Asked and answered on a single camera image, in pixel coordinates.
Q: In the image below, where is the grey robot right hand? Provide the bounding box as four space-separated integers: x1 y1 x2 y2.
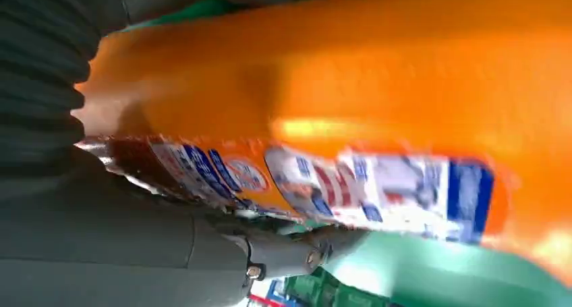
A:
0 147 368 307

